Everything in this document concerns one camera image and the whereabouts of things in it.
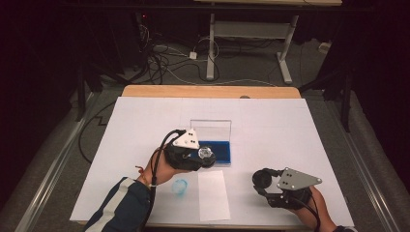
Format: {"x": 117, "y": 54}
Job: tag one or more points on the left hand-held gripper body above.
{"x": 180, "y": 158}

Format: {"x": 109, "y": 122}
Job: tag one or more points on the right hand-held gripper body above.
{"x": 296, "y": 179}

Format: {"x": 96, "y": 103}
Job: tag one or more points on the blue ink pad box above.
{"x": 214, "y": 130}

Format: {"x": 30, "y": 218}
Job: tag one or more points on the person's left hand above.
{"x": 161, "y": 170}

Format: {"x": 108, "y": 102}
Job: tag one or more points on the person's right hand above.
{"x": 317, "y": 209}

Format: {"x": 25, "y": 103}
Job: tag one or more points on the white paper sheet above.
{"x": 213, "y": 196}

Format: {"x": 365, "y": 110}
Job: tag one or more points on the large white table cover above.
{"x": 274, "y": 129}

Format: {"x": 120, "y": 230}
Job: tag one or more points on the black stand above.
{"x": 345, "y": 103}
{"x": 80, "y": 96}

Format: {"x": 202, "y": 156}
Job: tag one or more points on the white power adapter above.
{"x": 192, "y": 55}

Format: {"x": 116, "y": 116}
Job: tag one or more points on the small white box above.
{"x": 324, "y": 47}

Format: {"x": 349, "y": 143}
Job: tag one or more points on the white-framed desk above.
{"x": 251, "y": 29}

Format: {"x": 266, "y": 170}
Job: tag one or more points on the metal floor rail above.
{"x": 364, "y": 174}
{"x": 48, "y": 187}

